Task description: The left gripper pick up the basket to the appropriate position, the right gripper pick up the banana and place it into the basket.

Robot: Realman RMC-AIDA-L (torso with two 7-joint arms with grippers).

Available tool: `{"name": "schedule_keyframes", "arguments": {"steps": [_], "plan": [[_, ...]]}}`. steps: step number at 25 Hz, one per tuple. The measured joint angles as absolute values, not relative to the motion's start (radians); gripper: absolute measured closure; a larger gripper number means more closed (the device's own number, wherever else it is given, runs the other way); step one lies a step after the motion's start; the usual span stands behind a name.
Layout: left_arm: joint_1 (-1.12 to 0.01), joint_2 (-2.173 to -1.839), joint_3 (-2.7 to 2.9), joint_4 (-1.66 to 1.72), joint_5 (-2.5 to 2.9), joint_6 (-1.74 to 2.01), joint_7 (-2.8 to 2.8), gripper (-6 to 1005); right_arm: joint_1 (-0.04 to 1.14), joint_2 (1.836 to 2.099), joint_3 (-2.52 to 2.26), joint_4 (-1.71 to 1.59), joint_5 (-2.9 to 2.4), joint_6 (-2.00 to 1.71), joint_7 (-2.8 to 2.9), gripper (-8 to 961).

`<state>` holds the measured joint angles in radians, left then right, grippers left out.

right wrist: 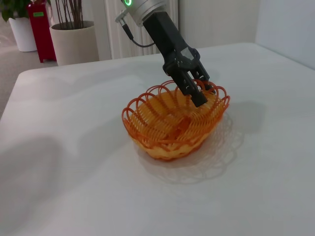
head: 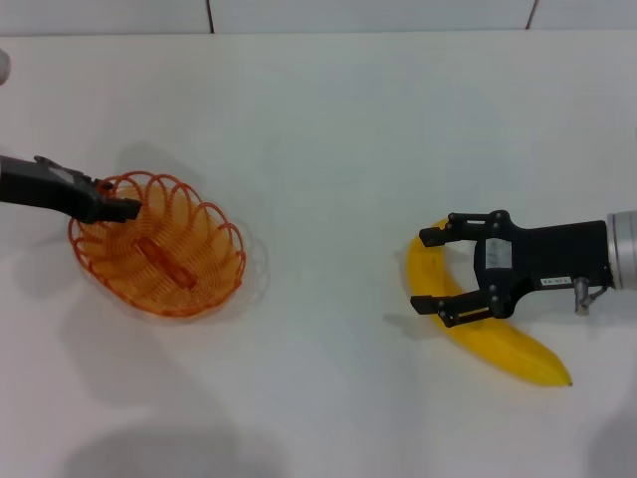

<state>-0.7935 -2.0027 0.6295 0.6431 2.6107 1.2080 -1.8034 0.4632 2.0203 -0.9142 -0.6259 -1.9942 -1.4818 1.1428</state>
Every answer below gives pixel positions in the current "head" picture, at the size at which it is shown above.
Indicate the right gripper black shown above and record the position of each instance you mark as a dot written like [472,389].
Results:
[557,254]

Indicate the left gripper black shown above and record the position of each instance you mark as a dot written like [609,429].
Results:
[45,186]

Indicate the yellow banana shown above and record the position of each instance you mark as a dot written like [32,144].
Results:
[517,348]

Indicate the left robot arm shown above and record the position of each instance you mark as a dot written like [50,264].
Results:
[3,65]

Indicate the right gripper metal connector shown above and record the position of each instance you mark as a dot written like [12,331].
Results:
[581,296]

